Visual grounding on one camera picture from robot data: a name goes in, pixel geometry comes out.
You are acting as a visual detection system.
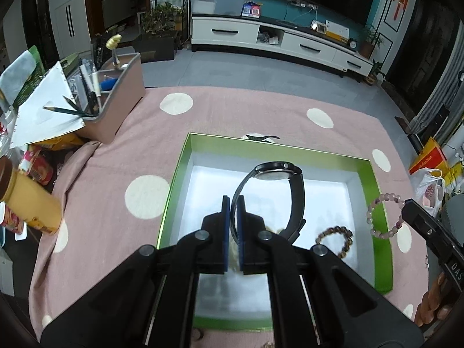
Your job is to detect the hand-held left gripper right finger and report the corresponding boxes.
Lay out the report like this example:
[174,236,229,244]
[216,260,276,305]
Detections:
[237,196,425,348]

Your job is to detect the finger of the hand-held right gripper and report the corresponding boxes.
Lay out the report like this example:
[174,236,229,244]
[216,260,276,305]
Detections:
[403,199,454,262]

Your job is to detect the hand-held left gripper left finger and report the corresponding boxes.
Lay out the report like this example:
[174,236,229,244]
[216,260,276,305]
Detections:
[40,196,233,348]

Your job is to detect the pink bead bracelet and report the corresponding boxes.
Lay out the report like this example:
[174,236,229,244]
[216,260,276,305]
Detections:
[367,193,408,240]

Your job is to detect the green cardboard box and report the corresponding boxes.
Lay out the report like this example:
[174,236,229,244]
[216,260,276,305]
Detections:
[156,133,394,332]

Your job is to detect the brown bead bracelet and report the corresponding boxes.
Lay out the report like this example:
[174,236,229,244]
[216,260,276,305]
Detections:
[315,226,354,259]

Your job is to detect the black wristwatch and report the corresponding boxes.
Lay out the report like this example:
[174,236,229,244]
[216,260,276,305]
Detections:
[230,162,306,244]

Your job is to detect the person's right hand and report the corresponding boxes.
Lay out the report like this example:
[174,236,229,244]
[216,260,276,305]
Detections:
[415,273,454,329]

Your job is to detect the white plastic bag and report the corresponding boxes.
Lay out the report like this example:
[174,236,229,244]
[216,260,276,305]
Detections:
[414,170,447,215]

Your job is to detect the orange cardboard box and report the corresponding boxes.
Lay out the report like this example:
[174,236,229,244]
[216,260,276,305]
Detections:
[409,137,449,175]

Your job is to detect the pink dotted blanket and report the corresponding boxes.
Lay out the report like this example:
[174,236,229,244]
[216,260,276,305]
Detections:
[28,86,441,348]

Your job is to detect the small floor plant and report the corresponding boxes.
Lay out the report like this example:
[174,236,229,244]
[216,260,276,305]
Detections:
[365,60,385,86]

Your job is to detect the pink desk organizer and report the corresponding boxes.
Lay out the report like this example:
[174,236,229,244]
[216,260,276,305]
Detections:
[78,52,146,145]

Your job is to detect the tall potted plant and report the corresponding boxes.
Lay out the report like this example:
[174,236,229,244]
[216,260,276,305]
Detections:
[360,25,384,59]

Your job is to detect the yellow snack bag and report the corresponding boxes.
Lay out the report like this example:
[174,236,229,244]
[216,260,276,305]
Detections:
[34,133,87,152]

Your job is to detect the white pen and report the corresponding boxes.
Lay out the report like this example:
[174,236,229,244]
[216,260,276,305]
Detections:
[90,72,104,114]

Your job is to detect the yellow cylindrical can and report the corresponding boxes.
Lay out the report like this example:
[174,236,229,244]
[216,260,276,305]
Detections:
[0,156,63,234]

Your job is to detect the red snack packet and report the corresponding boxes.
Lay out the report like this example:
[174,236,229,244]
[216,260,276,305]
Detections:
[26,145,55,186]

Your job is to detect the black planter box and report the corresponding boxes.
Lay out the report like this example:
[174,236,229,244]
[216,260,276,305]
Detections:
[132,31,179,63]

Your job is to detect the dark green pencil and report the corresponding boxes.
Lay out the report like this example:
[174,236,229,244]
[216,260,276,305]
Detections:
[43,106,88,117]
[62,95,88,116]

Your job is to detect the white desk calendar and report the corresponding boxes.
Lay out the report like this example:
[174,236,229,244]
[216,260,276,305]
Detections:
[325,20,351,41]

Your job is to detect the white tv cabinet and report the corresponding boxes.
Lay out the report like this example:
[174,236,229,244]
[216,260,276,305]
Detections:
[191,15,374,79]

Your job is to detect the white paper sheet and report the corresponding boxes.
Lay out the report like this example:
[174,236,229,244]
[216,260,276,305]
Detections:
[9,61,86,149]

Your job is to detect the yellow topped pen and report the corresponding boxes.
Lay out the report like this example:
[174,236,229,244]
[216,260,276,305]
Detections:
[106,34,123,68]

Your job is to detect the green potted plants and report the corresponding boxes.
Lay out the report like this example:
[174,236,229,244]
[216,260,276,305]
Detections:
[141,2,187,34]

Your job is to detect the clear storage bin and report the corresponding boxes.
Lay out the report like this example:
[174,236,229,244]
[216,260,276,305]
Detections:
[189,0,248,17]

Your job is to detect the green bag with cloth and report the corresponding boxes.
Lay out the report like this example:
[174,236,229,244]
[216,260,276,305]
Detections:
[0,45,47,108]

